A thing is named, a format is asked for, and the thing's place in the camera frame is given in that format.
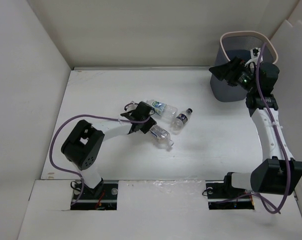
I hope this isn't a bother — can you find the aluminium table edge rail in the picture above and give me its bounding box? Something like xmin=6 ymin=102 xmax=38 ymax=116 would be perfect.
xmin=73 ymin=66 xmax=210 ymax=71

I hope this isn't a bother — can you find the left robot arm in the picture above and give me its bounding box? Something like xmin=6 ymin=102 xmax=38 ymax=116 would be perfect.
xmin=61 ymin=101 xmax=156 ymax=198

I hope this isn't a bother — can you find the small dark label bottle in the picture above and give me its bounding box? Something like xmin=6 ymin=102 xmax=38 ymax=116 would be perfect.
xmin=171 ymin=108 xmax=193 ymax=135

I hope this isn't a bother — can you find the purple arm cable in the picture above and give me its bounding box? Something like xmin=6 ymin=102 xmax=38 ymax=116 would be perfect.
xmin=50 ymin=101 xmax=151 ymax=203
xmin=215 ymin=42 xmax=295 ymax=215

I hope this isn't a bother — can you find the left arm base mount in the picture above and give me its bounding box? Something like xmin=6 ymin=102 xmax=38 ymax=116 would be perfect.
xmin=70 ymin=180 xmax=119 ymax=211

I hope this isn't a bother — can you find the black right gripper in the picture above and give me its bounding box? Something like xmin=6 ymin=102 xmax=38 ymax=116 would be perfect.
xmin=209 ymin=56 xmax=258 ymax=93

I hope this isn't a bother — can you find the crushed clear water bottle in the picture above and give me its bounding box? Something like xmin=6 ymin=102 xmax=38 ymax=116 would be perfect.
xmin=149 ymin=124 xmax=174 ymax=150

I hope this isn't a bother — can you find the green-blue label clear bottle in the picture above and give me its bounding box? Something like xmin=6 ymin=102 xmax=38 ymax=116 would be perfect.
xmin=146 ymin=99 xmax=178 ymax=123

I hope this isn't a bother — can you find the grey mesh waste bin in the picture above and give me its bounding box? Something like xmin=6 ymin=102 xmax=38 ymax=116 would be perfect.
xmin=209 ymin=31 xmax=280 ymax=103

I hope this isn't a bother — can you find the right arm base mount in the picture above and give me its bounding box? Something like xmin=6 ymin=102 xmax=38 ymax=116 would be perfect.
xmin=202 ymin=180 xmax=255 ymax=210

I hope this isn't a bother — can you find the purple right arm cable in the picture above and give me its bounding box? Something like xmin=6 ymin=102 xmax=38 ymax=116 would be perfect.
xmin=215 ymin=42 xmax=295 ymax=215

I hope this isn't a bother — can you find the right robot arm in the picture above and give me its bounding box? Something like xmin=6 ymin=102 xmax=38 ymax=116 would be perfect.
xmin=209 ymin=57 xmax=302 ymax=197

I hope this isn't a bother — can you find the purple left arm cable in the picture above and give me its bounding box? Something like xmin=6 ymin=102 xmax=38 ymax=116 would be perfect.
xmin=50 ymin=101 xmax=151 ymax=203

